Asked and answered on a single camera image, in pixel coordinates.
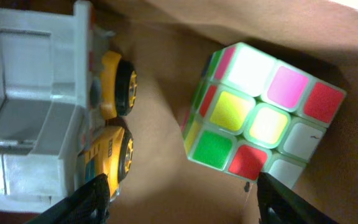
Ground open cardboard box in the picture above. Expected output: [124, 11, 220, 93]
[94, 1, 358, 223]

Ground yellow grey toy truck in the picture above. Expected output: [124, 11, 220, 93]
[0, 1, 137, 213]

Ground multicolour puzzle cube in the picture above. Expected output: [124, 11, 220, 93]
[182, 42, 346, 188]

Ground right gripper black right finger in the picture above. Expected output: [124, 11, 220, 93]
[257, 172, 337, 224]

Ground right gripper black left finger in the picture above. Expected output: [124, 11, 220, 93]
[27, 174, 110, 224]

